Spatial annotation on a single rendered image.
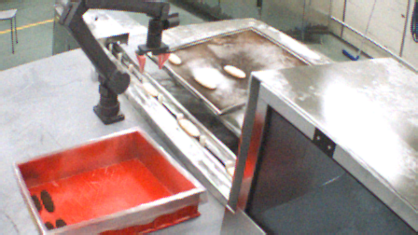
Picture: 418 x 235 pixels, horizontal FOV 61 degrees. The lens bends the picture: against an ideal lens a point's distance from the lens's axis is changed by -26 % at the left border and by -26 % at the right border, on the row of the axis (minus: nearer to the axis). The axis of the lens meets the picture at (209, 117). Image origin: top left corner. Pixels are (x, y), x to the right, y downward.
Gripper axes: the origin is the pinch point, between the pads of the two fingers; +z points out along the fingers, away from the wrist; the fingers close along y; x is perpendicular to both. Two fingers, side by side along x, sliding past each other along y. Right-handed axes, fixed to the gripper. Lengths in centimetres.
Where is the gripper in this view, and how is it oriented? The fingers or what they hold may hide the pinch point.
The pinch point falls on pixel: (150, 68)
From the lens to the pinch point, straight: 166.1
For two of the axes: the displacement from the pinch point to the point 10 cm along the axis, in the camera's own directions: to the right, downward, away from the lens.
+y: 8.5, -1.8, 5.0
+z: -1.1, 8.6, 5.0
